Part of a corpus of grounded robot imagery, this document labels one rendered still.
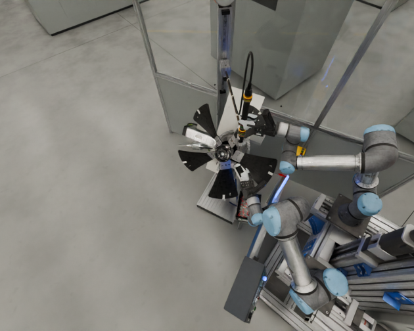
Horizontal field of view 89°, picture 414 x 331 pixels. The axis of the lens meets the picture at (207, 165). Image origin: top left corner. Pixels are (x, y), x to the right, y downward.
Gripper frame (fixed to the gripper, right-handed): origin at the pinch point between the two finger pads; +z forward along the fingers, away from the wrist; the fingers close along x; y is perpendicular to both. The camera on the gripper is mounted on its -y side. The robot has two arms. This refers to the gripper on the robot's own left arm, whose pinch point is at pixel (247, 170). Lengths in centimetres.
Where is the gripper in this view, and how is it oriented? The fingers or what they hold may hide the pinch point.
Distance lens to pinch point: 143.4
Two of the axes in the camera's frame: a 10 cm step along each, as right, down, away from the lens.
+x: 1.4, 5.0, 8.6
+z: -1.5, -8.4, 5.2
